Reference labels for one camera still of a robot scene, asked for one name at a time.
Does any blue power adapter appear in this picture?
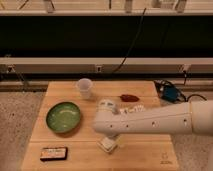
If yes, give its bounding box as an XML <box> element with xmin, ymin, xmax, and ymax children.
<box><xmin>162</xmin><ymin>87</ymin><xmax>178</xmax><ymax>102</ymax></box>

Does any red chili pepper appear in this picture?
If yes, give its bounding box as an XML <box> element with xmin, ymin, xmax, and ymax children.
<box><xmin>119</xmin><ymin>94</ymin><xmax>140</xmax><ymax>102</ymax></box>

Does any wooden table board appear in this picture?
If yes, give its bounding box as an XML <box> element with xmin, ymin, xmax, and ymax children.
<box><xmin>20</xmin><ymin>80</ymin><xmax>180</xmax><ymax>171</ymax></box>

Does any black floor cable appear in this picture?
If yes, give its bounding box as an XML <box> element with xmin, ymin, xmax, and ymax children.
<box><xmin>153</xmin><ymin>79</ymin><xmax>208</xmax><ymax>103</ymax></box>

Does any white wall outlet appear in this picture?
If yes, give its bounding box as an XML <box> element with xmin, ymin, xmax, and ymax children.
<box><xmin>97</xmin><ymin>66</ymin><xmax>102</xmax><ymax>72</ymax></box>

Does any white small carton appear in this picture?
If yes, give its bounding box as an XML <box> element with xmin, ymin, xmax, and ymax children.
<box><xmin>119</xmin><ymin>105</ymin><xmax>146</xmax><ymax>114</ymax></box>

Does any dark rectangular tin box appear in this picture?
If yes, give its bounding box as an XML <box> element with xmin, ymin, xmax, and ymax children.
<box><xmin>40</xmin><ymin>147</ymin><xmax>68</xmax><ymax>162</ymax></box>

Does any black hanging cable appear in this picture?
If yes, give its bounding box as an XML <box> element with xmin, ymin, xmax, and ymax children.
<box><xmin>111</xmin><ymin>7</ymin><xmax>148</xmax><ymax>74</ymax></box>

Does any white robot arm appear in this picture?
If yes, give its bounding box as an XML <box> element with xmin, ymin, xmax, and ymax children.
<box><xmin>93</xmin><ymin>99</ymin><xmax>213</xmax><ymax>136</ymax></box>

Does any green ceramic bowl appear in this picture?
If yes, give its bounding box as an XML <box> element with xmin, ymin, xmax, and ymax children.
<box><xmin>46</xmin><ymin>102</ymin><xmax>81</xmax><ymax>133</ymax></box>

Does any clear plastic cup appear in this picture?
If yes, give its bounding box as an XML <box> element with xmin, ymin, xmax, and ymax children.
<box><xmin>76</xmin><ymin>78</ymin><xmax>93</xmax><ymax>99</ymax></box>

